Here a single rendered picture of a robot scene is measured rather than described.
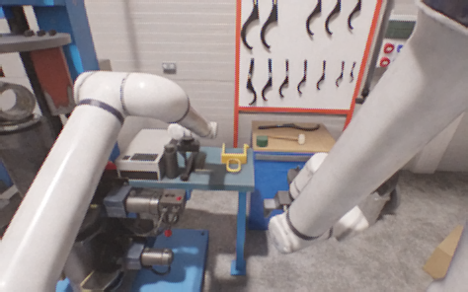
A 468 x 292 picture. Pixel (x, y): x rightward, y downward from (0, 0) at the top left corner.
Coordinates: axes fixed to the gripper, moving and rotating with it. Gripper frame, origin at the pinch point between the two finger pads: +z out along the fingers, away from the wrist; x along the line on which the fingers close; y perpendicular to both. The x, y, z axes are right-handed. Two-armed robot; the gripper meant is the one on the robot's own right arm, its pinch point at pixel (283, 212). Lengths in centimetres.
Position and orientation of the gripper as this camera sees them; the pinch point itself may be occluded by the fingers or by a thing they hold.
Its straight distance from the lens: 93.7
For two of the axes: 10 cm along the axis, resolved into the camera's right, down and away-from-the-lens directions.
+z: -1.8, 6.0, 7.8
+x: 9.8, 0.5, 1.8
